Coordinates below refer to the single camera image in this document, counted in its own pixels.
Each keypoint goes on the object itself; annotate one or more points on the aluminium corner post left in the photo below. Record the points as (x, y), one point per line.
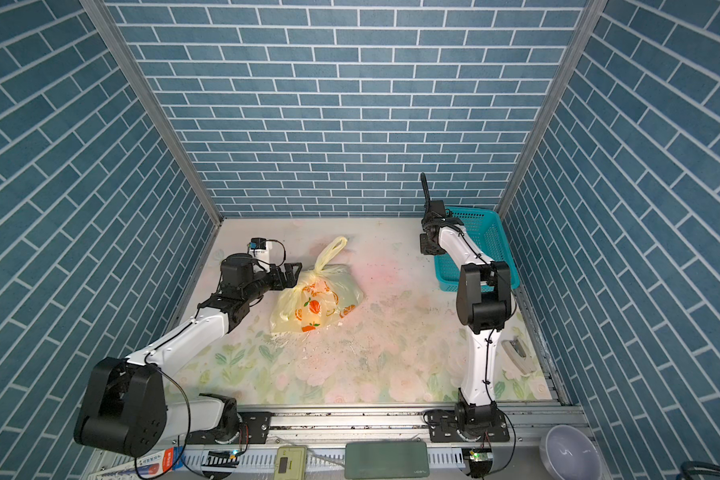
(114, 40)

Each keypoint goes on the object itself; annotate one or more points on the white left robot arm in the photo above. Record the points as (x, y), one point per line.
(124, 409)

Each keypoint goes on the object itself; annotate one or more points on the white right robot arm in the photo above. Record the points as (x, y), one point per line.
(483, 306)

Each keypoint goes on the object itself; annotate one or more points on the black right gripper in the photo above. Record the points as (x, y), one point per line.
(423, 245)

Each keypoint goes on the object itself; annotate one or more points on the aluminium corner post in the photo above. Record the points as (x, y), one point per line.
(114, 40)
(572, 55)

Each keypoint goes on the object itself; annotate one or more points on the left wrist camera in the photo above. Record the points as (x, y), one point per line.
(260, 249)

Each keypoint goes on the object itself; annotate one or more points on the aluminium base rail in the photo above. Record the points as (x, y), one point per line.
(525, 424)

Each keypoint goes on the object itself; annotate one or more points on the small yellow-green timer box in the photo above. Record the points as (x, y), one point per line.
(290, 463)

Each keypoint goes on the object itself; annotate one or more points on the white tool on table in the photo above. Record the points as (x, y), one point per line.
(519, 357)

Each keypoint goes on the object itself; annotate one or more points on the yellow printed plastic bag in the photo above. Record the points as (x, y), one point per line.
(322, 296)

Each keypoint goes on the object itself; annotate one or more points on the white bowl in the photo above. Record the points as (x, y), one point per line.
(568, 454)

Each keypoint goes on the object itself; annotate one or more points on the teal perforated plastic basket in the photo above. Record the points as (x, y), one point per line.
(485, 229)

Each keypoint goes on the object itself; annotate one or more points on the red white blue box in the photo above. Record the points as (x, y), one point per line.
(147, 467)

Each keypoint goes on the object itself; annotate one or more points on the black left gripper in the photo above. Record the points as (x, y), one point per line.
(290, 280)

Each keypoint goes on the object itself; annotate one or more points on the aluminium corner post right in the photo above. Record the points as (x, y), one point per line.
(572, 55)

